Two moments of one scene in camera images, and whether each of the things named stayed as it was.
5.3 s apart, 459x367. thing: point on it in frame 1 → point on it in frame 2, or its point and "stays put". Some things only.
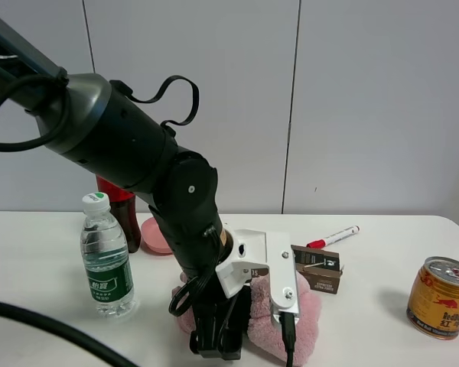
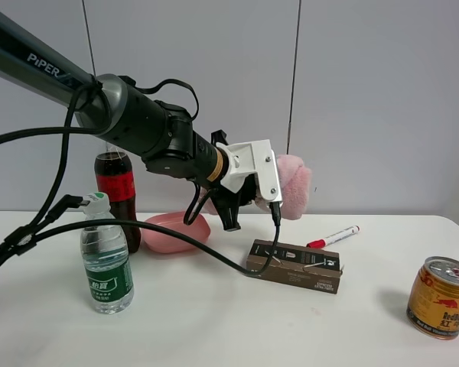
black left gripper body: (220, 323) → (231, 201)
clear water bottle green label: (105, 258) stays put
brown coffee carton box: (321, 268) stays put
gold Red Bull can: (441, 297) stays put
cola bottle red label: (122, 204) stays put
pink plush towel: (268, 332) → (295, 182)
